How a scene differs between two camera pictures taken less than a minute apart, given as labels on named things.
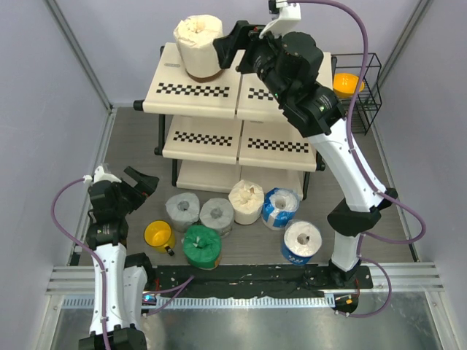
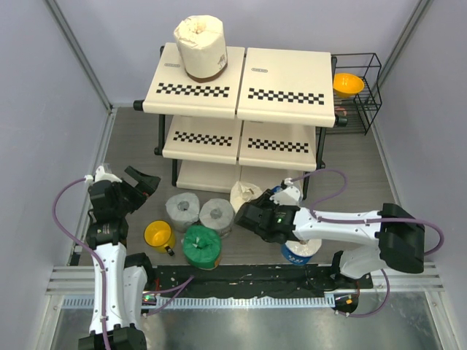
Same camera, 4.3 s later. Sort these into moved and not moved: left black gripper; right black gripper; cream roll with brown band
Moved: right black gripper
Not moved: cream roll with brown band; left black gripper
